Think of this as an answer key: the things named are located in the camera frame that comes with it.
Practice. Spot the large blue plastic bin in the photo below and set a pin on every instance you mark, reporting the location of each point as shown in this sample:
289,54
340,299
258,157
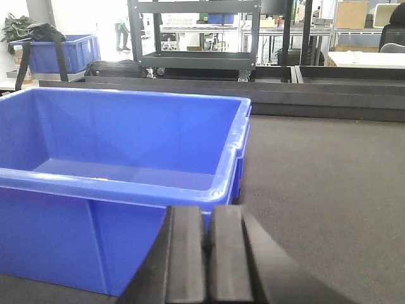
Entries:
87,175

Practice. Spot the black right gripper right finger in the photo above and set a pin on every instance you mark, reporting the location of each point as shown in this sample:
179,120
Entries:
247,266

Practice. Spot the cardboard box on shelf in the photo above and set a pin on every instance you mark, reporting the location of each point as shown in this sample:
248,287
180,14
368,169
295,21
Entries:
351,14

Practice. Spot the black bag with straps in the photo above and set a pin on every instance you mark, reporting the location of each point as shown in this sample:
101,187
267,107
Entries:
40,34

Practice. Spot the white table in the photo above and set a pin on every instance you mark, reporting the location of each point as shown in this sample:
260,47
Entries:
358,59

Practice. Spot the distant blue bin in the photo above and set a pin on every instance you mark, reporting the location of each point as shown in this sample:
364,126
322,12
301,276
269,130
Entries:
78,51

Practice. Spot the black conveyor side frame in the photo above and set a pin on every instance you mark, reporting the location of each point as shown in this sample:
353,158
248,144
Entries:
374,94

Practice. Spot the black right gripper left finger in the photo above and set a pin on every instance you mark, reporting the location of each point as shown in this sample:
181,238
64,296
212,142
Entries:
174,270

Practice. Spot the black metal utility cart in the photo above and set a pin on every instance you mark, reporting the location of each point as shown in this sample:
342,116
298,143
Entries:
202,35

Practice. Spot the green potted plant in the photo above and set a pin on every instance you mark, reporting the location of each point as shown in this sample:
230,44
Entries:
15,28

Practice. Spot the dark green conveyor belt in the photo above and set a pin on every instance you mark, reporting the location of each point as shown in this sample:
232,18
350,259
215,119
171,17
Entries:
331,194

